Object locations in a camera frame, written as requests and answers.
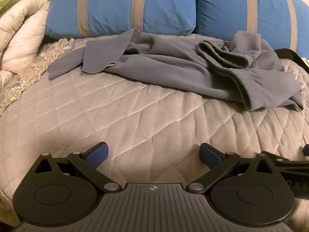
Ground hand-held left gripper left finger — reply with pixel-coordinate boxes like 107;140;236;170
34;142;122;194

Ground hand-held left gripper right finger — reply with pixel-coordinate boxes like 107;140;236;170
187;142;276;194

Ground grey fleece garment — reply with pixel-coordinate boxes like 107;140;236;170
48;28;304;112

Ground grey quilted bedspread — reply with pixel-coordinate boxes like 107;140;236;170
0;34;309;225

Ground cream lace-edged cloth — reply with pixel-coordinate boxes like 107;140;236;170
0;37;75;116

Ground white quilted comforter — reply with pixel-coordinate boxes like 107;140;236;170
0;0;52;90

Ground blue pillow with grey stripes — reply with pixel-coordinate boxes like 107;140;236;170
45;0;196;39
194;0;309;61

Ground black strap with red edge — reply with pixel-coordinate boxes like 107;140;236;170
275;49;309;66

